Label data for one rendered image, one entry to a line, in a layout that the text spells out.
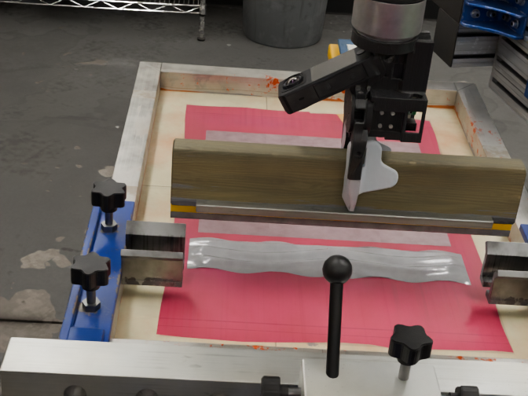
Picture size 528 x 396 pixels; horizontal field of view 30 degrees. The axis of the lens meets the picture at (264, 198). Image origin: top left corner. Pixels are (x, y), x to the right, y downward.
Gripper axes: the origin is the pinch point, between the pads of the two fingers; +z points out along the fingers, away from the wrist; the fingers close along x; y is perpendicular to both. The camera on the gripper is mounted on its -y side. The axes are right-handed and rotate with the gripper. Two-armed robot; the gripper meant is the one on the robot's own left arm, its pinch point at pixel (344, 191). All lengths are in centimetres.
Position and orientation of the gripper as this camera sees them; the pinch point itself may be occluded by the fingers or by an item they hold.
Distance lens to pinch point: 115.8
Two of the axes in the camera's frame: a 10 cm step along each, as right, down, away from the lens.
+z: -0.7, 8.6, 5.1
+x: -0.2, -5.1, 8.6
